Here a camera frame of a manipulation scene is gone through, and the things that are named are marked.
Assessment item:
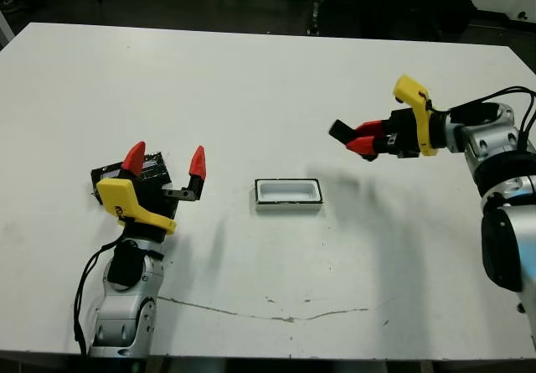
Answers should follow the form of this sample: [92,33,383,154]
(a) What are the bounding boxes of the black hoist crane frame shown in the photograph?
[214,0,365,37]

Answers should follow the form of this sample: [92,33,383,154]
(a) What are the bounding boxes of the white camera box base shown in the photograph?
[254,178,326,214]

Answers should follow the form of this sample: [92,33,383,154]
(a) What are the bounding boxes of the black box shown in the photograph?
[90,150,173,206]

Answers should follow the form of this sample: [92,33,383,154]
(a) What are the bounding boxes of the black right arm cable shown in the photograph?
[447,85,536,156]

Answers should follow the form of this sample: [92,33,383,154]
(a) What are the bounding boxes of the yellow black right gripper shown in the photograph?
[344,74,441,163]

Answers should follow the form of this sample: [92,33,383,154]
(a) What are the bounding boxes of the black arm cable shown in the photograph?
[73,238,126,356]
[447,85,536,156]

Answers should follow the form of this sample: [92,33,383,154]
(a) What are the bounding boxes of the black camera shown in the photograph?
[327,119,357,146]

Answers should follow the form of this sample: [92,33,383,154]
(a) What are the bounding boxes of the black bristly heap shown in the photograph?
[435,0,478,34]

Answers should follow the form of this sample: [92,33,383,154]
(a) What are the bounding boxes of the small white side table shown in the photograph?
[0,10,16,51]

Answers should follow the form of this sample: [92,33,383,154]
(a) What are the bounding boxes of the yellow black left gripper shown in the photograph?
[95,140,208,236]

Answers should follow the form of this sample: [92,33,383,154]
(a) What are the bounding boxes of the robot lower body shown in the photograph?
[165,358,229,373]

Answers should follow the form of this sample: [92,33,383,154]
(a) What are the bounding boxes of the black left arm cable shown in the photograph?
[73,238,126,356]

